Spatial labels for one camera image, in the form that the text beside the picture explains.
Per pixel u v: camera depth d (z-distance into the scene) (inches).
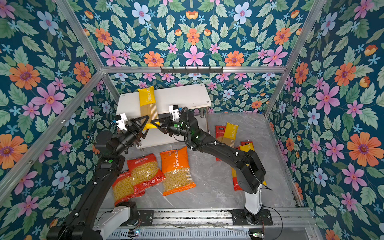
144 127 24.6
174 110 26.7
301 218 29.5
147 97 30.5
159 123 26.3
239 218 28.4
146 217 29.0
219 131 41.5
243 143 39.1
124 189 31.2
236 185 32.6
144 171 33.4
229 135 40.2
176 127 25.1
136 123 23.8
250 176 18.3
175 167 34.1
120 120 25.0
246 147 37.7
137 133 23.4
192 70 36.7
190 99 31.5
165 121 25.5
